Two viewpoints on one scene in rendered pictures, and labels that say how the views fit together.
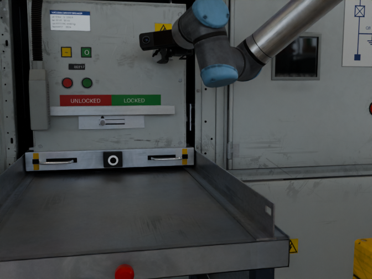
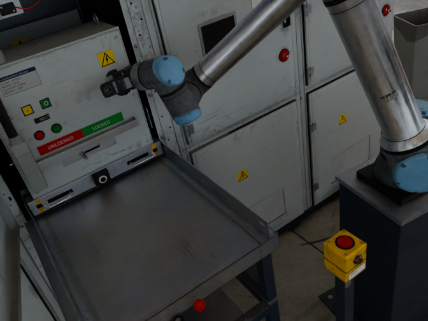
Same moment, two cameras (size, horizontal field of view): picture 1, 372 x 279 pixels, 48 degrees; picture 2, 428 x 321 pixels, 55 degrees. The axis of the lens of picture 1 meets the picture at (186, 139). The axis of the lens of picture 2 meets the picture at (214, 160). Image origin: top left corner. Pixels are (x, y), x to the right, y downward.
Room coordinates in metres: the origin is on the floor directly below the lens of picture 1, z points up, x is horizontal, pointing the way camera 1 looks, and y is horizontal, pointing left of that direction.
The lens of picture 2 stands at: (-0.06, 0.19, 1.73)
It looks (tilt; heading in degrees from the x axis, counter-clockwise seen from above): 33 degrees down; 344
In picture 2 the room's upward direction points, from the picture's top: 12 degrees counter-clockwise
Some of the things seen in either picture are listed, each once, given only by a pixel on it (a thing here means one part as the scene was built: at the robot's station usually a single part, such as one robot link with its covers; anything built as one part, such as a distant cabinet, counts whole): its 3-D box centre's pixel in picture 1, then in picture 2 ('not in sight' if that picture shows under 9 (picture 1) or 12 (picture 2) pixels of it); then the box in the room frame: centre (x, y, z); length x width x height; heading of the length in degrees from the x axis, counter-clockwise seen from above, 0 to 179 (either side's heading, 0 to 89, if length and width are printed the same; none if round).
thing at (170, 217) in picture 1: (117, 209); (141, 233); (1.02, 0.17, 0.82); 0.68 x 0.62 x 0.06; 11
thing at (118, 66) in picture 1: (110, 80); (76, 117); (1.35, 0.24, 1.15); 0.48 x 0.01 x 0.48; 101
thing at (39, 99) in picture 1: (40, 99); (28, 164); (1.24, 0.43, 1.09); 0.08 x 0.05 x 0.17; 11
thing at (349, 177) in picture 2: not in sight; (399, 181); (0.84, -0.74, 0.74); 0.32 x 0.32 x 0.02; 3
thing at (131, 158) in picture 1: (112, 157); (98, 174); (1.36, 0.24, 0.89); 0.54 x 0.05 x 0.06; 101
